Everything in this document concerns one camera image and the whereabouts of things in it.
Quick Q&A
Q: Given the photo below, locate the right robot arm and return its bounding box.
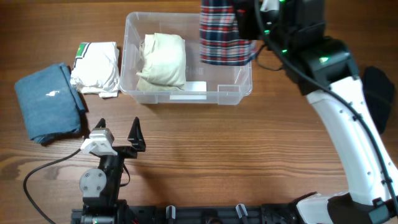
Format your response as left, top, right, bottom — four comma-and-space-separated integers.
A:
233, 0, 397, 223

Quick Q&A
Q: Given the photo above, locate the black cloth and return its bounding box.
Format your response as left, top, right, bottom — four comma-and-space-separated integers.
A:
362, 67, 395, 134

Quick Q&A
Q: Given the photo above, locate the cream cloth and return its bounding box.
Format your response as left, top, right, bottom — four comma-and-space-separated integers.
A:
137, 33, 187, 91

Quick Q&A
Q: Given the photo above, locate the red blue plaid cloth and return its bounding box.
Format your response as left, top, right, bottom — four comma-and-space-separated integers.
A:
200, 0, 256, 66

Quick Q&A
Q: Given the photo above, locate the white cloth green patch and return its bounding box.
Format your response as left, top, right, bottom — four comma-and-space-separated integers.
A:
70, 42, 119, 98

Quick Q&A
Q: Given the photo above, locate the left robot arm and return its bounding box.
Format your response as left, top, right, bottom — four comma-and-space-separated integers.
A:
71, 118, 146, 224

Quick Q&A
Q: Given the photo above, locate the clear plastic storage container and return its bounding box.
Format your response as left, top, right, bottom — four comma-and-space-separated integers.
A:
119, 12, 252, 105

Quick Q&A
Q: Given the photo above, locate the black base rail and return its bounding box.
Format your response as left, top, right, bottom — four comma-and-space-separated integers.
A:
71, 203, 303, 224

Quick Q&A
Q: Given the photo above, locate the white label on container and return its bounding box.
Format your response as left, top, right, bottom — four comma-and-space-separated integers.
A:
185, 81, 207, 92

